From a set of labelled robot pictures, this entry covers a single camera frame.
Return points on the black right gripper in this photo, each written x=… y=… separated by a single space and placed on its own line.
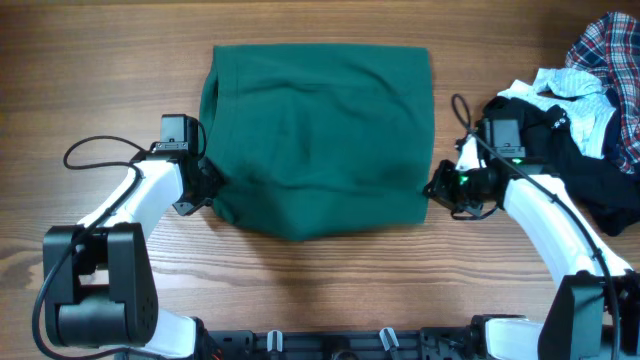
x=437 y=189

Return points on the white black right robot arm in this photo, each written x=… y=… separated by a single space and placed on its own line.
x=595 y=312

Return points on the black cloth garment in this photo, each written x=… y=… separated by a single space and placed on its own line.
x=611 y=197

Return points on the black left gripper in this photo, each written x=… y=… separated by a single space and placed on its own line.
x=215 y=181

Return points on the green cloth garment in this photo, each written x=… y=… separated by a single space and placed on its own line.
x=319 y=139

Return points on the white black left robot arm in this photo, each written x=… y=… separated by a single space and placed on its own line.
x=99 y=291

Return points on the red blue plaid shirt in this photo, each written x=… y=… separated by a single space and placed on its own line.
x=609 y=50

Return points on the white light-blue striped shirt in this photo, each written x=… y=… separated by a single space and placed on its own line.
x=579 y=94

